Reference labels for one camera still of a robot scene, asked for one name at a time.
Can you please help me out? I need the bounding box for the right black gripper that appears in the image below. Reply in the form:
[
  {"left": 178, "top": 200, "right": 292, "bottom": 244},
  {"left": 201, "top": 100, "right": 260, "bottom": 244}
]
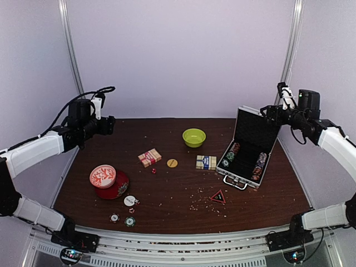
[{"left": 260, "top": 103, "right": 307, "bottom": 129}]

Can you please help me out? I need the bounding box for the red banded card deck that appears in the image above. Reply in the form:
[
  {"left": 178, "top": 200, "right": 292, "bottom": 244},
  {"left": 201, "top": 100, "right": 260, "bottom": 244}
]
[{"left": 138, "top": 149, "right": 162, "bottom": 167}]

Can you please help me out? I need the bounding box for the aluminium poker chip case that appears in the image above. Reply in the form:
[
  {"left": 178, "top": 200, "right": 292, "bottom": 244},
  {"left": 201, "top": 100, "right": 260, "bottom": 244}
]
[{"left": 216, "top": 106, "right": 280, "bottom": 190}]

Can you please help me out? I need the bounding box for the blue banded card deck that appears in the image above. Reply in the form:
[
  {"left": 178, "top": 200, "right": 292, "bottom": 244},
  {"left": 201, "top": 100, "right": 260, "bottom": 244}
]
[{"left": 196, "top": 155, "right": 217, "bottom": 170}]

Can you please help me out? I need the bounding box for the black red triangle card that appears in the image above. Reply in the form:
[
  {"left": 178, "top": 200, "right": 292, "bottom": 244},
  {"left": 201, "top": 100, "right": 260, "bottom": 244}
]
[{"left": 209, "top": 190, "right": 226, "bottom": 204}]

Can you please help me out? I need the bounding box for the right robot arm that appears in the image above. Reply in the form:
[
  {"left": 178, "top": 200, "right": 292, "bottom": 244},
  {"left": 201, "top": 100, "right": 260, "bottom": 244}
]
[{"left": 260, "top": 82, "right": 355, "bottom": 246}]

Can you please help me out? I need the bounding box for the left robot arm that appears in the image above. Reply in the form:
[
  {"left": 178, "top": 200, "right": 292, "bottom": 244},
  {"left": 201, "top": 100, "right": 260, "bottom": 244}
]
[{"left": 1, "top": 97, "right": 116, "bottom": 247}]

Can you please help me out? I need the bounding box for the mixed chip stack in case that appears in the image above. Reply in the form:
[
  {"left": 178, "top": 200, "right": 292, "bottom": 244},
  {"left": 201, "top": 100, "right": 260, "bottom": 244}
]
[{"left": 251, "top": 152, "right": 267, "bottom": 181}]

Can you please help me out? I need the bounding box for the green chip stack in case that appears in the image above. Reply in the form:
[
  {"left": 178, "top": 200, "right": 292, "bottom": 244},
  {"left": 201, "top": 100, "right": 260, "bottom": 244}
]
[{"left": 221, "top": 142, "right": 240, "bottom": 167}]

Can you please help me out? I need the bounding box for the yellow round button chip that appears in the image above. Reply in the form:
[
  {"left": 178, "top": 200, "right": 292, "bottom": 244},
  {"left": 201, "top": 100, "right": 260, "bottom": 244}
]
[{"left": 166, "top": 159, "right": 178, "bottom": 168}]

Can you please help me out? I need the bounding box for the white dealer button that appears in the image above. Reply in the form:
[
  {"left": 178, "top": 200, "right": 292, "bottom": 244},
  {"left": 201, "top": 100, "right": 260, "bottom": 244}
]
[{"left": 123, "top": 195, "right": 136, "bottom": 207}]

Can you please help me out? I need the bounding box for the green plastic bowl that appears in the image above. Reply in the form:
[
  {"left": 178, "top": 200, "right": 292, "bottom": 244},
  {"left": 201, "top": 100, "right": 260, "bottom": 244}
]
[{"left": 182, "top": 128, "right": 206, "bottom": 148}]

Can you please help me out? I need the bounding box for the white red poker chip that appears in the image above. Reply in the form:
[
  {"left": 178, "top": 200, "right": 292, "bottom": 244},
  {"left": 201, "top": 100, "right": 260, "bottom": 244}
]
[{"left": 110, "top": 213, "right": 120, "bottom": 223}]

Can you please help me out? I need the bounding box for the green poker chip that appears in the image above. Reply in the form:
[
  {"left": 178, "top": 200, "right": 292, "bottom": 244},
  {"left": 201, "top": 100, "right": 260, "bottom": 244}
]
[{"left": 125, "top": 216, "right": 136, "bottom": 227}]

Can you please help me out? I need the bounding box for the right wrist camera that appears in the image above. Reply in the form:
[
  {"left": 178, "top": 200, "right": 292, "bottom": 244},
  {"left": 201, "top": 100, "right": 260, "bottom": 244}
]
[{"left": 277, "top": 82, "right": 296, "bottom": 110}]

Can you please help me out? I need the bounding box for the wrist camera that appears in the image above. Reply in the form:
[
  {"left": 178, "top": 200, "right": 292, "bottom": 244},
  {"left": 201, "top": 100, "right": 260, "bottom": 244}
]
[
  {"left": 90, "top": 93, "right": 106, "bottom": 120},
  {"left": 277, "top": 82, "right": 296, "bottom": 110}
]

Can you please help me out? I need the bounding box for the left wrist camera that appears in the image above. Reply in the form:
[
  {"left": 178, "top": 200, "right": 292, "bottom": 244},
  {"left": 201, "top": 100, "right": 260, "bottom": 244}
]
[{"left": 90, "top": 93, "right": 106, "bottom": 120}]

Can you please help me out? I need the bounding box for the right aluminium frame post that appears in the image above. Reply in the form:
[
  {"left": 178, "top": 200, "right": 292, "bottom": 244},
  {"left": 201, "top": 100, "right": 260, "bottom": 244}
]
[{"left": 280, "top": 0, "right": 304, "bottom": 84}]

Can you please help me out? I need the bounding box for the aluminium frame post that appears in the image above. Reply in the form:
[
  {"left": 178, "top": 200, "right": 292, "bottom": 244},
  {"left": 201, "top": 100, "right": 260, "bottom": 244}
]
[
  {"left": 280, "top": 0, "right": 304, "bottom": 84},
  {"left": 58, "top": 0, "right": 84, "bottom": 94}
]

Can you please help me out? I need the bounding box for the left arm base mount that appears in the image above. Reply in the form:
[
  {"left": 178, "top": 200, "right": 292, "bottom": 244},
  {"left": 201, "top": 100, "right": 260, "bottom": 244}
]
[{"left": 51, "top": 231, "right": 100, "bottom": 253}]

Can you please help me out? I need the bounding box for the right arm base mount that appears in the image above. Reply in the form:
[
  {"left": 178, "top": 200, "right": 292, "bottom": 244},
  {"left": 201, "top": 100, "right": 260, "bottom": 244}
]
[{"left": 266, "top": 230, "right": 314, "bottom": 252}]

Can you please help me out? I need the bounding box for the left aluminium frame post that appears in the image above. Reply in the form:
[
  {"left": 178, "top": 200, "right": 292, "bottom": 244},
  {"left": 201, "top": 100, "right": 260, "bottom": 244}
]
[{"left": 58, "top": 0, "right": 84, "bottom": 94}]

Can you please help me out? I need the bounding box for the aluminium front rail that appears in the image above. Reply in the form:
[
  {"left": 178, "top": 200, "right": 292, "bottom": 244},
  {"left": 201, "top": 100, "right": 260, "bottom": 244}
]
[{"left": 23, "top": 222, "right": 339, "bottom": 267}]

